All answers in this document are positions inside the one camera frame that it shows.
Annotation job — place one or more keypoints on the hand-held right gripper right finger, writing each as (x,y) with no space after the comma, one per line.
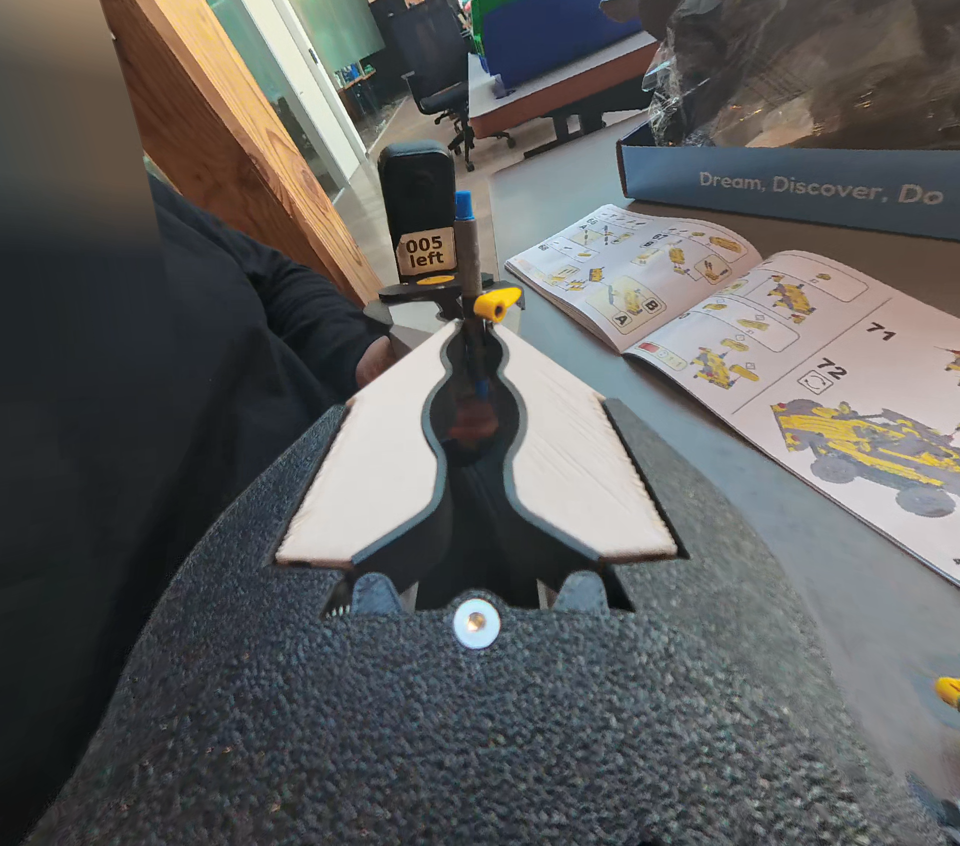
(577,479)

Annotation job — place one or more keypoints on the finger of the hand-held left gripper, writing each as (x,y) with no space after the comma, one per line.
(416,340)

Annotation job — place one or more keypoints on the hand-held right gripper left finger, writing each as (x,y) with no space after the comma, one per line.
(360,479)

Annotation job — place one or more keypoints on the grey axle with yellow connector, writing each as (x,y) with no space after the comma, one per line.
(468,254)

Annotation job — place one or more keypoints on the person's left forearm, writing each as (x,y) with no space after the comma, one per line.
(315,321)

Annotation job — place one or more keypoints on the grey desk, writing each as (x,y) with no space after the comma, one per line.
(570,366)

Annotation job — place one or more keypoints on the person's left hand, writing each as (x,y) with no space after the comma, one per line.
(375,362)

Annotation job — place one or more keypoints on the black office chair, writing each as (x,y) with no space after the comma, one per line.
(439,96)

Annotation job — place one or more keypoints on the white table with brown edge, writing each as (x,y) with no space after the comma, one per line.
(540,93)

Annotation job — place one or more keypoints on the wooden pillar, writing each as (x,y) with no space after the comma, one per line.
(225,111)

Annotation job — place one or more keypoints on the open instruction booklet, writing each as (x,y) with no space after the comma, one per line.
(787,366)

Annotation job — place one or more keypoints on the blue cardboard box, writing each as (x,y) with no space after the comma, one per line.
(787,194)

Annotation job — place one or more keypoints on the clear plastic bags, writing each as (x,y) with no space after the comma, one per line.
(810,51)

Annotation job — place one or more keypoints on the yellow toy vehicle model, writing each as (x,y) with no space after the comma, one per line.
(949,690)

